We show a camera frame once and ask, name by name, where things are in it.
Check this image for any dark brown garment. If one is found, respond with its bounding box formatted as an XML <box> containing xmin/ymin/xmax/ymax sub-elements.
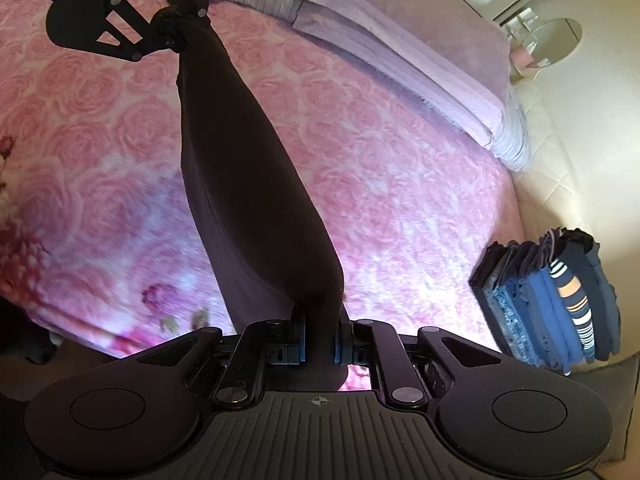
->
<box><xmin>175</xmin><ymin>12</ymin><xmax>352</xmax><ymax>393</ymax></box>

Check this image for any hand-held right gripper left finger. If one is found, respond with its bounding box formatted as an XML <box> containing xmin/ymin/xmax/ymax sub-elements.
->
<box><xmin>132</xmin><ymin>310</ymin><xmax>307</xmax><ymax>409</ymax></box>

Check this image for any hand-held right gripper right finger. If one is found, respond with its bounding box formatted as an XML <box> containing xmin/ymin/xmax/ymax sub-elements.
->
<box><xmin>335</xmin><ymin>319</ymin><xmax>506</xmax><ymax>407</ymax></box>

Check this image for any lilac ribbed pillow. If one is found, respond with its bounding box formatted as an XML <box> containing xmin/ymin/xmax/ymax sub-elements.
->
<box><xmin>291</xmin><ymin>2</ymin><xmax>507</xmax><ymax>147</ymax></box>

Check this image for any stack of folded clothes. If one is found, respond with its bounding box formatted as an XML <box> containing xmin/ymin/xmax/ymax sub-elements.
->
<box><xmin>470</xmin><ymin>227</ymin><xmax>623</xmax><ymax>376</ymax></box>

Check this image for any round white side table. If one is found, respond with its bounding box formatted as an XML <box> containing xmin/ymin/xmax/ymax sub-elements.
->
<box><xmin>502</xmin><ymin>16</ymin><xmax>583</xmax><ymax>68</ymax></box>

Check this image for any pink folded cloth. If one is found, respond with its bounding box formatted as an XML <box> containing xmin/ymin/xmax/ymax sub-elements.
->
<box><xmin>300</xmin><ymin>0</ymin><xmax>513</xmax><ymax>111</ymax></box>

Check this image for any pink rose blanket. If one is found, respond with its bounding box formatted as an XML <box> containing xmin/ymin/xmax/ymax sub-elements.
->
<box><xmin>0</xmin><ymin>0</ymin><xmax>526</xmax><ymax>391</ymax></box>

